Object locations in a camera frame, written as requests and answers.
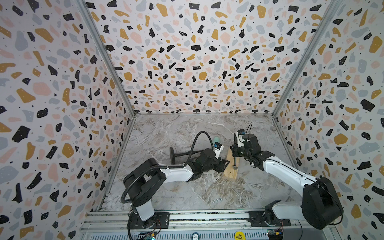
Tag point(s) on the yellow round sticker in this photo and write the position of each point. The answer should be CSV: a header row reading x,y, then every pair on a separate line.
x,y
239,236

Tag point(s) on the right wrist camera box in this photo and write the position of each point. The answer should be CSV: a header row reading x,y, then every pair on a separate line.
x,y
239,137

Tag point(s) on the wooden plank block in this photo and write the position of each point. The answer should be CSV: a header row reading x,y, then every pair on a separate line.
x,y
231,171

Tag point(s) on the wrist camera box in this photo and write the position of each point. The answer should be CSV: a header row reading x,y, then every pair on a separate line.
x,y
239,137
218,147

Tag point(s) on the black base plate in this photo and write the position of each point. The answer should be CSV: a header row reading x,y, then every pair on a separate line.
x,y
158,220
266,219

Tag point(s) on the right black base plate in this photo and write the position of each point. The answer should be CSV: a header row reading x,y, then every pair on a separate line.
x,y
266,219

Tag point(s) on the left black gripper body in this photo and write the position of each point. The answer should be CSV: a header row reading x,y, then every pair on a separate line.
x,y
218,162

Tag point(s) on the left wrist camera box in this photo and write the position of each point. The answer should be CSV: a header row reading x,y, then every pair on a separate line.
x,y
218,147

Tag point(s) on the black disc stand rod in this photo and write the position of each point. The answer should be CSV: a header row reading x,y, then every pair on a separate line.
x,y
174,155

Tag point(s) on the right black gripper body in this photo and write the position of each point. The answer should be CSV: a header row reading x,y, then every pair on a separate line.
x,y
242,152

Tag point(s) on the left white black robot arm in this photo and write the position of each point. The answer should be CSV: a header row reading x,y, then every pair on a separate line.
x,y
144,181

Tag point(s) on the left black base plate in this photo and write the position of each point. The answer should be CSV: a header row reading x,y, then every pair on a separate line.
x,y
158,220

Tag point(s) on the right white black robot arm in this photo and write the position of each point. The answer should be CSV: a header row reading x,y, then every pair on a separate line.
x,y
320,205

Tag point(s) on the aluminium rail frame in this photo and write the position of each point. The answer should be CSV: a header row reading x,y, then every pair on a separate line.
x,y
199,225

